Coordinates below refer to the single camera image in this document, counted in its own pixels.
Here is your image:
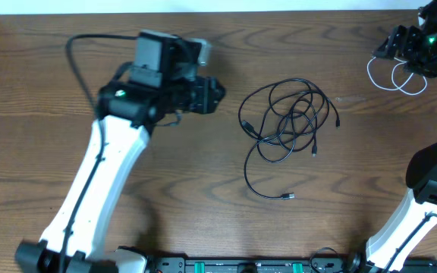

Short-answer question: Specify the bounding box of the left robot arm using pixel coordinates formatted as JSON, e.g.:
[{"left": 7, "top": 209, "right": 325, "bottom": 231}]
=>
[{"left": 15, "top": 30, "right": 225, "bottom": 272}]

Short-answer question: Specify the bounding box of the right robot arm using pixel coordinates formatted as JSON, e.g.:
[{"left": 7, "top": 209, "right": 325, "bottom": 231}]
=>
[{"left": 345, "top": 0, "right": 437, "bottom": 272}]

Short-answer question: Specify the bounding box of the white USB cable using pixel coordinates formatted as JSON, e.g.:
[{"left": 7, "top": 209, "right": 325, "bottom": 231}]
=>
[{"left": 366, "top": 55, "right": 429, "bottom": 96}]

